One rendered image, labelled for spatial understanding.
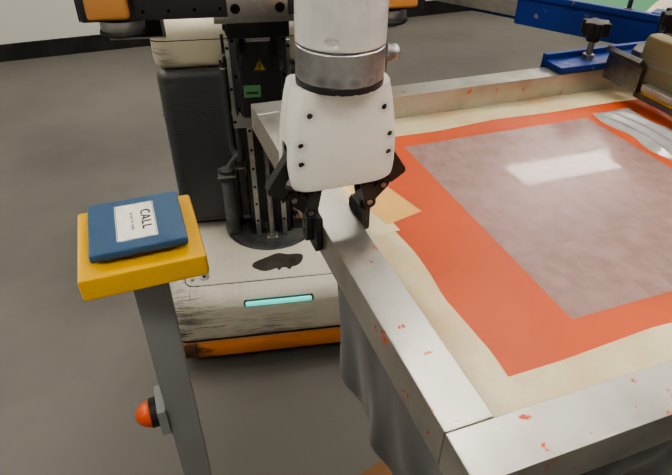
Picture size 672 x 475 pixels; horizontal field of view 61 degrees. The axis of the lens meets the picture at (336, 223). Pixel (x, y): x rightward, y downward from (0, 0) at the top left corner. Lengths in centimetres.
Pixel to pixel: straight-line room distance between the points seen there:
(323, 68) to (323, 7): 5
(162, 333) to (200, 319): 88
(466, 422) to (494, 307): 16
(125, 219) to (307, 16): 33
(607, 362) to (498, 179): 29
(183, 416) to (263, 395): 84
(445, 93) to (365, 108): 39
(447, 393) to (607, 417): 10
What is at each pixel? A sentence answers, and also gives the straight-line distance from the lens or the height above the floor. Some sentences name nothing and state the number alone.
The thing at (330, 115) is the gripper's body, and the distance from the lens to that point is 48.
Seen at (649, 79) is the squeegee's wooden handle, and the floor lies 101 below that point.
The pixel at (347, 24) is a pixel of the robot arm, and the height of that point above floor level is 121.
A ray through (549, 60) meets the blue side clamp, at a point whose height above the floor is 101.
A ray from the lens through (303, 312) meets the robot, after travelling 163.
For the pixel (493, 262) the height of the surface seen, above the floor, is 97.
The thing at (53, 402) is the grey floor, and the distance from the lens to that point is 185.
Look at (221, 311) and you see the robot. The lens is 161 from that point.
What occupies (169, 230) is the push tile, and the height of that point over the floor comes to 97.
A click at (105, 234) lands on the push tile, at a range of 66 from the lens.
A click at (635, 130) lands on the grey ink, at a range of 92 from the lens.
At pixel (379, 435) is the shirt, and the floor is 58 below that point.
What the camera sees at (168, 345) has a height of 79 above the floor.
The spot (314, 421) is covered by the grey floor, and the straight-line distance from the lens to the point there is 164.
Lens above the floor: 133
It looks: 36 degrees down
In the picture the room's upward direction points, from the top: straight up
